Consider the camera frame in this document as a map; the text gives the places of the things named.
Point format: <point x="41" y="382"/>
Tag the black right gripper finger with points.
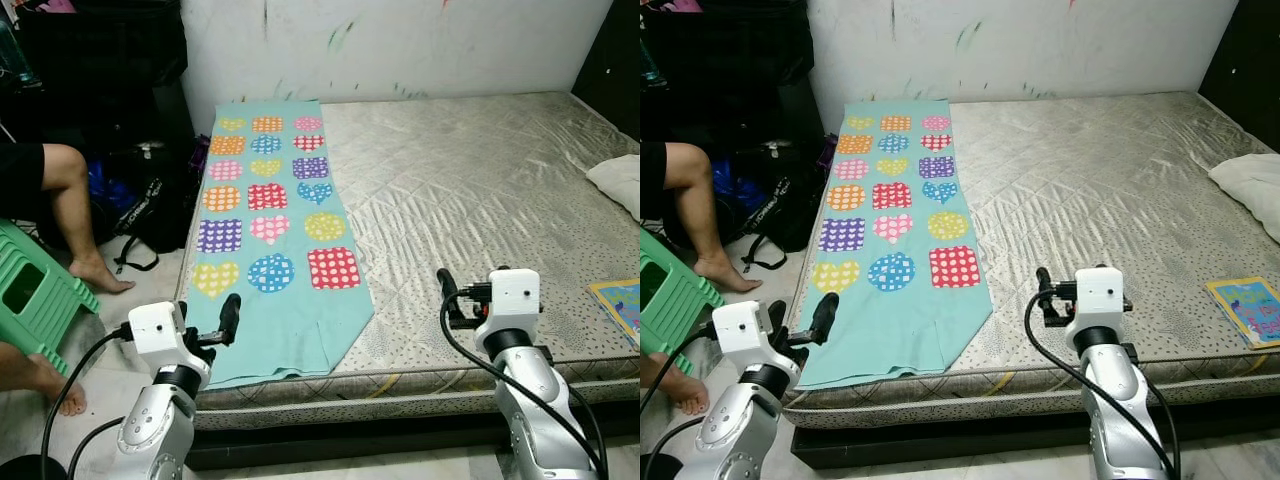
<point x="1044" y="293"/>
<point x="448" y="295"/>

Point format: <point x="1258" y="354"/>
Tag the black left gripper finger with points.
<point x="825" y="318"/>
<point x="230" y="318"/>
<point x="778" y="315"/>

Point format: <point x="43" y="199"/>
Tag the turquoise blanket with colourful shapes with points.
<point x="905" y="330"/>
<point x="290" y="330"/>

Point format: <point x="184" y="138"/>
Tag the yellow-edged blue children's book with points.
<point x="1250" y="312"/>
<point x="620" y="310"/>

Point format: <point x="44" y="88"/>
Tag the white pillow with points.
<point x="1250" y="195"/>
<point x="618" y="185"/>

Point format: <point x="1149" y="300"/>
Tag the stacked green plastic stools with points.
<point x="35" y="300"/>
<point x="670" y="300"/>

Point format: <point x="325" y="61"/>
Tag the grey quilted spotted mattress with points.
<point x="480" y="190"/>
<point x="1100" y="190"/>

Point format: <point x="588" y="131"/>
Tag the black bag with white print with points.
<point x="785" y="200"/>
<point x="155" y="200"/>

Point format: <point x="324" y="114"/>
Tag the blue bag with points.
<point x="110" y="185"/>
<point x="738" y="185"/>

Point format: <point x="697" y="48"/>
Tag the seated person in black shorts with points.
<point x="75" y="190"/>
<point x="700" y="190"/>

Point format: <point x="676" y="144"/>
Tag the black standing fan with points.
<point x="662" y="470"/>
<point x="30" y="468"/>

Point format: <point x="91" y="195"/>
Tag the dark wardrobe with small knobs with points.
<point x="1245" y="70"/>
<point x="612" y="70"/>

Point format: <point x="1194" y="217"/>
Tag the pink cloth item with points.
<point x="675" y="5"/>
<point x="45" y="6"/>

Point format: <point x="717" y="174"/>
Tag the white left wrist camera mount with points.
<point x="745" y="330"/>
<point x="158" y="332"/>

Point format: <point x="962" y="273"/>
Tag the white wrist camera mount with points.
<point x="515" y="298"/>
<point x="1098" y="296"/>
<point x="745" y="330"/>
<point x="158" y="332"/>

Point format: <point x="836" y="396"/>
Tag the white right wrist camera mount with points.
<point x="1098" y="296"/>
<point x="515" y="298"/>

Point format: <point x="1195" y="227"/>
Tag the black bed frame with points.
<point x="400" y="445"/>
<point x="1000" y="445"/>

